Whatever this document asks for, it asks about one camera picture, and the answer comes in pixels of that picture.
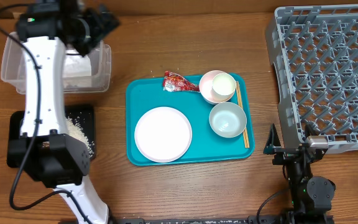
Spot white napkin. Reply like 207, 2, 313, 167
63, 55, 92, 78

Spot grey-green bowl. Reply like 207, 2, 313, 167
209, 102, 241, 138

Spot white cup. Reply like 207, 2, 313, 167
212, 73, 236, 101

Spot red snack wrapper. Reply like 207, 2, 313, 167
162, 71, 200, 92

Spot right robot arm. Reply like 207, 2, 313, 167
256, 125, 336, 224

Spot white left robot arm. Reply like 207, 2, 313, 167
7, 1, 119, 223

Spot grey dishwasher rack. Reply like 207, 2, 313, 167
265, 4, 358, 154

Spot black food waste tray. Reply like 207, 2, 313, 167
9, 105, 96, 166

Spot wooden chopstick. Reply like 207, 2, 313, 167
235, 80, 249, 149
236, 81, 250, 148

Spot clear plastic bin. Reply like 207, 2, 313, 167
1, 32, 112, 98

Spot pink bowl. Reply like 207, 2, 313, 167
199, 70, 234, 105

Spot teal plastic tray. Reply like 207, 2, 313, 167
126, 73, 255, 166

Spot white round plate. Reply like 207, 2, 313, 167
134, 106, 193, 163

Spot pile of white rice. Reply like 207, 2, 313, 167
66, 118, 94, 156

